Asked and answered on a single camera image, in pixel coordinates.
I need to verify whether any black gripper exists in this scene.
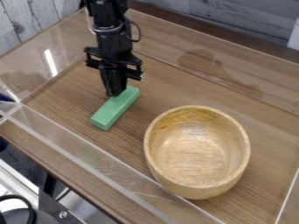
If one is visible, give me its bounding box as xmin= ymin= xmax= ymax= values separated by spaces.
xmin=84 ymin=27 xmax=144 ymax=96

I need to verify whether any green rectangular block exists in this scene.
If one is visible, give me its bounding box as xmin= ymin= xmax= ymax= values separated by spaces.
xmin=89 ymin=85 xmax=140 ymax=130

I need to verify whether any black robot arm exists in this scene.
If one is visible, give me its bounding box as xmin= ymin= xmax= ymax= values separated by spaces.
xmin=84 ymin=0 xmax=144 ymax=97

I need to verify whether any brown wooden bowl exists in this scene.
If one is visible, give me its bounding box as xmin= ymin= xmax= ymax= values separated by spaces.
xmin=144 ymin=105 xmax=251 ymax=200

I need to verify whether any blue object at left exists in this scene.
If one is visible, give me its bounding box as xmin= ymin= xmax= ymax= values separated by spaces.
xmin=0 ymin=93 xmax=15 ymax=102

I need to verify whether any white object at right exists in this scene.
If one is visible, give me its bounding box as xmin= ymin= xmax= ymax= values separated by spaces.
xmin=287 ymin=24 xmax=299 ymax=51

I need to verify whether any clear acrylic tray enclosure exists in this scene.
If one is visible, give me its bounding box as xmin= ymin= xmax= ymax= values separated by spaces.
xmin=0 ymin=4 xmax=299 ymax=224

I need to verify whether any black metal bracket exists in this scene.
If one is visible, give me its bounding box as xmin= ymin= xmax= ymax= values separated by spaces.
xmin=36 ymin=191 xmax=87 ymax=224

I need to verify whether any black cable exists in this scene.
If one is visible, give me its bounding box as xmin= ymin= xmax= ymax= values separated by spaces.
xmin=0 ymin=194 xmax=37 ymax=224

